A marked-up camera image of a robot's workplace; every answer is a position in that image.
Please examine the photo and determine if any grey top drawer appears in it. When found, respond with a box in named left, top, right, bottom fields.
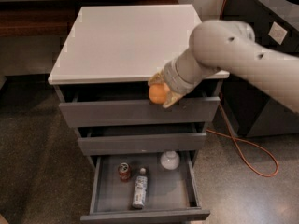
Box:
left=59, top=83, right=220, bottom=127

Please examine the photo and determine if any white label sticker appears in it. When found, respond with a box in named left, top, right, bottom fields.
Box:
left=268, top=22, right=288, bottom=45

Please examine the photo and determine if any white ceramic bowl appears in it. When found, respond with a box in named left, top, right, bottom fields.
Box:
left=160, top=151, right=180, bottom=170

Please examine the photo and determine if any orange fruit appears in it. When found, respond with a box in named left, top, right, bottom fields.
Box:
left=149, top=83, right=169, bottom=105

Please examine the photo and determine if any grey bottom drawer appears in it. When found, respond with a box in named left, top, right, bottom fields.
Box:
left=80, top=152, right=209, bottom=224

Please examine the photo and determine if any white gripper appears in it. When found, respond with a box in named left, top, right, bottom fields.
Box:
left=148, top=60, right=200, bottom=108

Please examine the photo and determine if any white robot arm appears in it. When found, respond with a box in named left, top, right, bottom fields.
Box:
left=148, top=21, right=299, bottom=113

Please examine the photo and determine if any grey drawer cabinet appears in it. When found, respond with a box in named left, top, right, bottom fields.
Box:
left=48, top=4, right=230, bottom=170

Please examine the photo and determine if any black bin cabinet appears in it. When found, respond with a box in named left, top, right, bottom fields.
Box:
left=221, top=0, right=299, bottom=137

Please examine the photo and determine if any orange extension cable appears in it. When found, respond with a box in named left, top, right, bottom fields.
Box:
left=205, top=0, right=280, bottom=178

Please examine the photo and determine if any red soda can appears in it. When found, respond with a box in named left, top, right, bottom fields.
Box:
left=118, top=162, right=131, bottom=181

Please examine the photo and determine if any grey drawer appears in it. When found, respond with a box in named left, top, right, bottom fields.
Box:
left=80, top=152, right=209, bottom=224
left=59, top=83, right=220, bottom=127
left=78, top=123, right=206, bottom=156

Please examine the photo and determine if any clear plastic water bottle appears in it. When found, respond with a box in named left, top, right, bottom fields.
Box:
left=132, top=168, right=148, bottom=209

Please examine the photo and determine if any dark wooden bench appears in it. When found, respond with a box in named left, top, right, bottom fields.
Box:
left=0, top=0, right=178, bottom=37

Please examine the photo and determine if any grey middle drawer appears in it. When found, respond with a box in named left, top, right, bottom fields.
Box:
left=78, top=123, right=206, bottom=156

